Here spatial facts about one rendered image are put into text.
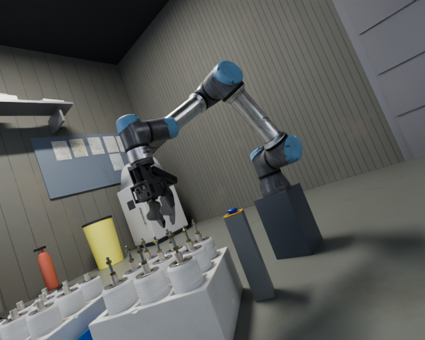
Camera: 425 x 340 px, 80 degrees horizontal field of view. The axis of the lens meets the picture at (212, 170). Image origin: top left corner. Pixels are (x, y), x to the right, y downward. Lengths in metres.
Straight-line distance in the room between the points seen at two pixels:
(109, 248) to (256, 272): 2.86
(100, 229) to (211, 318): 2.96
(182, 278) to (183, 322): 0.11
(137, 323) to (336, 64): 3.03
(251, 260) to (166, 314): 0.33
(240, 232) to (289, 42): 2.87
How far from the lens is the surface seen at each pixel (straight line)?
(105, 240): 3.63
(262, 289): 0.98
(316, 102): 3.29
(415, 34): 3.19
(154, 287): 0.84
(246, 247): 0.93
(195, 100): 1.13
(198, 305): 0.77
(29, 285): 3.95
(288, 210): 1.19
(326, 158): 3.28
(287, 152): 1.12
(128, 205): 4.03
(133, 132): 0.81
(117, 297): 0.91
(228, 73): 1.07
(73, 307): 1.20
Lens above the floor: 0.41
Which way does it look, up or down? 5 degrees up
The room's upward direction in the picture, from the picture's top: 21 degrees counter-clockwise
